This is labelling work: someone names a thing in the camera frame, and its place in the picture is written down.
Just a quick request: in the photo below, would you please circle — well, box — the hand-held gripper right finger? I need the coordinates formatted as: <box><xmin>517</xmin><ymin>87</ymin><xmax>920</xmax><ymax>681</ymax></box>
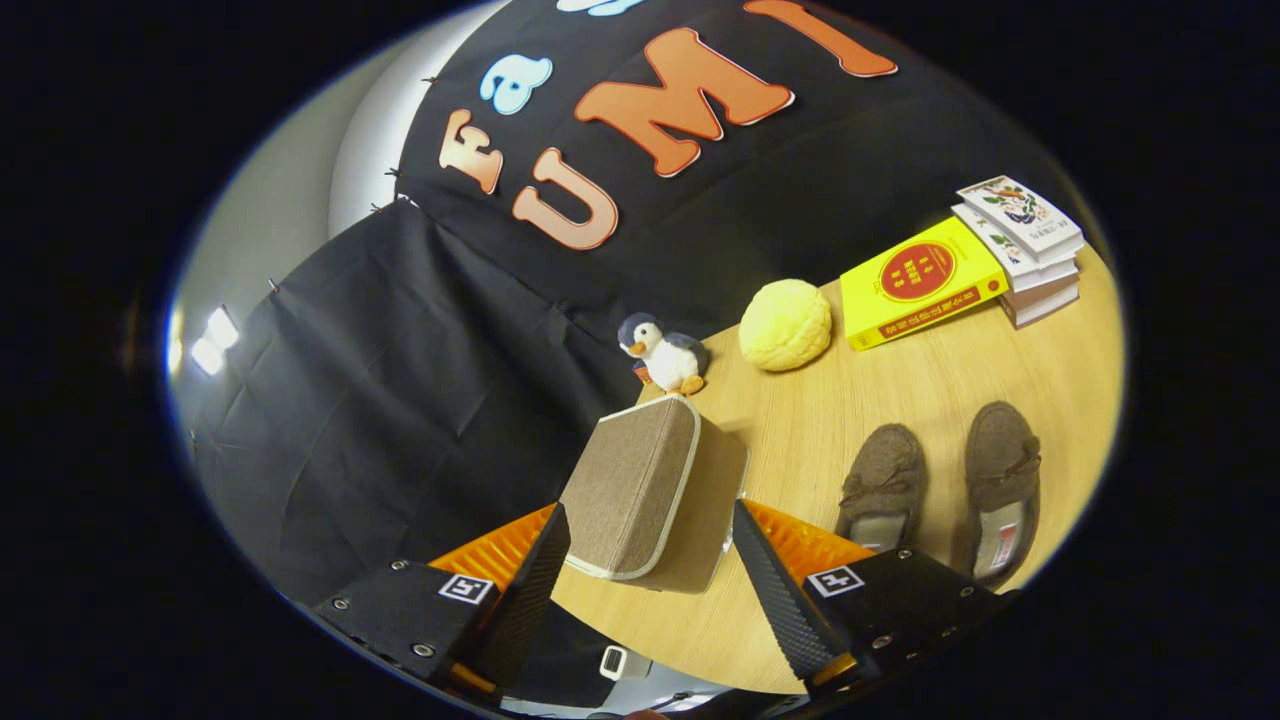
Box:
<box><xmin>733</xmin><ymin>500</ymin><xmax>1021</xmax><ymax>696</ymax></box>

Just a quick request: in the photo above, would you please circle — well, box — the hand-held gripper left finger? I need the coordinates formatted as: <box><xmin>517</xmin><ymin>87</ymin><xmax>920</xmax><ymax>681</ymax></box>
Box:
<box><xmin>310</xmin><ymin>502</ymin><xmax>571</xmax><ymax>701</ymax></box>

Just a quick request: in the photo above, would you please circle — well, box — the brown fabric storage box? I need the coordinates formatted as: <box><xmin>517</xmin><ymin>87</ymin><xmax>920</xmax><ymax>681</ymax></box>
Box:
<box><xmin>558</xmin><ymin>394</ymin><xmax>749</xmax><ymax>595</ymax></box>

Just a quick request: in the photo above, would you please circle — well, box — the brown fuzzy shoe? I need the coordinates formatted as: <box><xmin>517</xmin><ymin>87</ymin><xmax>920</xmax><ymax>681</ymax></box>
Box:
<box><xmin>835</xmin><ymin>423</ymin><xmax>928</xmax><ymax>554</ymax></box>
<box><xmin>962</xmin><ymin>401</ymin><xmax>1043</xmax><ymax>589</ymax></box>

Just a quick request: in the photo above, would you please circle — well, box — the penguin plush toy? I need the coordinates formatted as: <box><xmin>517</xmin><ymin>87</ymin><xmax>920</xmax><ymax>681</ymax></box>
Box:
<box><xmin>617</xmin><ymin>313</ymin><xmax>711</xmax><ymax>397</ymax></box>

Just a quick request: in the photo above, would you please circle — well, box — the yellow bread-shaped plush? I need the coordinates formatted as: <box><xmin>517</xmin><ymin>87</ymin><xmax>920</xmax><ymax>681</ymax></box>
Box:
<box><xmin>738</xmin><ymin>279</ymin><xmax>833</xmax><ymax>373</ymax></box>

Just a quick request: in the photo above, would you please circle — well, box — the yellow book with red circle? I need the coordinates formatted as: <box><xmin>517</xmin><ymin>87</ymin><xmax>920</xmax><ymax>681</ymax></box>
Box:
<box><xmin>840</xmin><ymin>216</ymin><xmax>1011</xmax><ymax>352</ymax></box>

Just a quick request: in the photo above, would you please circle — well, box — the white book with brown cover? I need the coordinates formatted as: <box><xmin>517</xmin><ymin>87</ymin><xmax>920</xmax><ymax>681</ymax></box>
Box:
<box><xmin>1000</xmin><ymin>280</ymin><xmax>1081</xmax><ymax>329</ymax></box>

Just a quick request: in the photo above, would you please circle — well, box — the white illustrated cover book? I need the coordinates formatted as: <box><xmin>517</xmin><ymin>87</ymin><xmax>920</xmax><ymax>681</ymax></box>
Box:
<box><xmin>955</xmin><ymin>176</ymin><xmax>1086</xmax><ymax>265</ymax></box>
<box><xmin>950</xmin><ymin>205</ymin><xmax>1081</xmax><ymax>293</ymax></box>

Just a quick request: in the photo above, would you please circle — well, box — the row of black clips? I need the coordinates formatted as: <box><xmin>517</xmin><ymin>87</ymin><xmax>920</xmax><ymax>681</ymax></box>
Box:
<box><xmin>265</xmin><ymin>72</ymin><xmax>441</xmax><ymax>293</ymax></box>

